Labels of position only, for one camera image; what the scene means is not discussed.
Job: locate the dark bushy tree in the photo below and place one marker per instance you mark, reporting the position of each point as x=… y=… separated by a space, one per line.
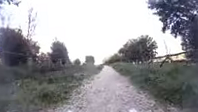
x=12 y=46

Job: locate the large dark leafy tree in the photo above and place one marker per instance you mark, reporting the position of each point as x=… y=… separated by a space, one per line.
x=187 y=12

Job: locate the small distant tree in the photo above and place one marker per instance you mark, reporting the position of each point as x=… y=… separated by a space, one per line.
x=89 y=60

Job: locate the clump of green trees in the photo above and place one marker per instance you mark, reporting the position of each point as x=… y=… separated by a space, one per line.
x=138 y=49

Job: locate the thin bare tree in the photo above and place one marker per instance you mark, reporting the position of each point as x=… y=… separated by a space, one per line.
x=31 y=25

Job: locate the dark rounded tree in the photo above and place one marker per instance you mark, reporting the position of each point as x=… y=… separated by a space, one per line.
x=59 y=52

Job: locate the grey gravel path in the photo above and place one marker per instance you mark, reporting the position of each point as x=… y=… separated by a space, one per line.
x=104 y=91

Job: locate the grass verge with weeds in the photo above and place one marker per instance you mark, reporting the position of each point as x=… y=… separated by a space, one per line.
x=39 y=89
x=165 y=79

